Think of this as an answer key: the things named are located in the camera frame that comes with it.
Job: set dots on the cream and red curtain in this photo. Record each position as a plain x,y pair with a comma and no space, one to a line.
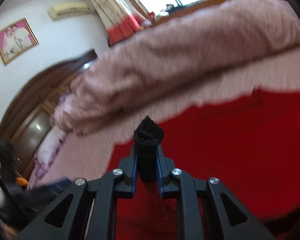
115,12

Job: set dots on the dark wooden headboard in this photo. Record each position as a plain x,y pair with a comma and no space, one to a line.
27,100

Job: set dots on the pink quilt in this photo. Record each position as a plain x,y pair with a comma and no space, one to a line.
177,55

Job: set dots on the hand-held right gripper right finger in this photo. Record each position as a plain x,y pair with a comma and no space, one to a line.
160,180

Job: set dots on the black knitted small cloth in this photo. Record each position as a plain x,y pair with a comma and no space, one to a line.
147,135

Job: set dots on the white purple floral pillow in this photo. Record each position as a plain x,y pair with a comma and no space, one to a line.
50,147

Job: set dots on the pink floral bedsheet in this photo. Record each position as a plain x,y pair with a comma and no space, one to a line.
90,155

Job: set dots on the gold framed wall picture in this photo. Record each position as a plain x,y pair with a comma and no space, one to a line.
15,40

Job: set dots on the cream wall air conditioner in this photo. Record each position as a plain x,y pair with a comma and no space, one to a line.
70,9

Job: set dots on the red knitted sweater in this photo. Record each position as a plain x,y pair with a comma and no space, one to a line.
227,142

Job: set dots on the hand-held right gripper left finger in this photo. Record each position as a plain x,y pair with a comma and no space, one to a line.
134,180

